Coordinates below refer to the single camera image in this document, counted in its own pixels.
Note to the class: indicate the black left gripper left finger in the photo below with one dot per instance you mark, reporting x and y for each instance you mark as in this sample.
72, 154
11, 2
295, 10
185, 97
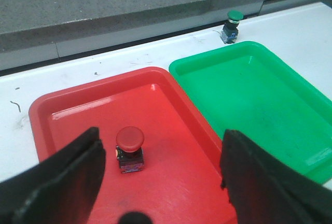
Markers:
61, 189

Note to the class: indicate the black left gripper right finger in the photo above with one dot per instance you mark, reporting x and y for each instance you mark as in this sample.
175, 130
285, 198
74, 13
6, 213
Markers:
264, 190

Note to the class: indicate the red mushroom push button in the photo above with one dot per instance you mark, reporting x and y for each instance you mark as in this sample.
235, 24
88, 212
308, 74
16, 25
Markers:
129, 153

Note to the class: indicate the green mushroom push button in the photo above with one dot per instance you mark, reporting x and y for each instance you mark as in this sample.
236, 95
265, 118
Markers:
230, 30

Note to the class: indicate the red plastic tray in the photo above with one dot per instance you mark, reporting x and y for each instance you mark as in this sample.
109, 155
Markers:
180, 180

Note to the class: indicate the green plastic tray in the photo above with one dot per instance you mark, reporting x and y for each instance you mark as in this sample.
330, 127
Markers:
246, 87

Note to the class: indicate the grey stone counter slab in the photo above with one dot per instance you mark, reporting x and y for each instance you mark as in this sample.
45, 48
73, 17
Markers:
103, 1

